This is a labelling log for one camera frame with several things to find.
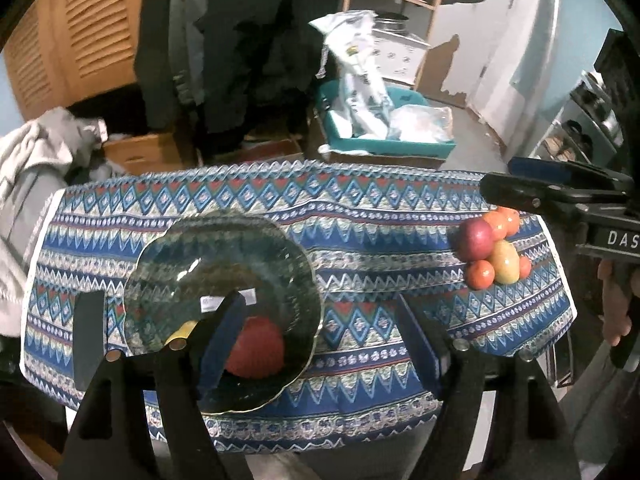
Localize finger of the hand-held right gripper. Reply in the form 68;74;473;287
480;172;626;213
507;156;632;192

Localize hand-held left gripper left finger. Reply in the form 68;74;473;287
57;290;251;480

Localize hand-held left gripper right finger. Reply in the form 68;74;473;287
397;294;583;480

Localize large red apple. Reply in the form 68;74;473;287
220;316;287;380

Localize dark red apple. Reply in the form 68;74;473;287
459;217;495;262

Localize yellow red mango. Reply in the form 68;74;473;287
487;240;521;285

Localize clear glass bowl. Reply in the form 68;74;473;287
122;215;323;415

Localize person's right hand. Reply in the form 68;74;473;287
597;258;635;347

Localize shoe rack with shoes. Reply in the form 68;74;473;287
530;70;626;161

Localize blue patterned tablecloth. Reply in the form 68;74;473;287
20;160;576;453

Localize clear plastic bag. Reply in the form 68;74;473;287
387;104;455;143

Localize white door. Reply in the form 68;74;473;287
467;0;591;151

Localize teal plastic crate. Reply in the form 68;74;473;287
315;82;457;157

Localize white drawer cabinet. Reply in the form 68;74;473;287
372;27;431;86

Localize wooden shelf rack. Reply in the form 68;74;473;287
342;0;451;92

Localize white printed rice bag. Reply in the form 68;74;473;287
309;10;396;138

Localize grey clothes pile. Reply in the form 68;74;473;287
0;107;108;336

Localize dark hanging coats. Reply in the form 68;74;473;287
134;0;341;136

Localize wooden louvered door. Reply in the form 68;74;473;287
2;0;151;121

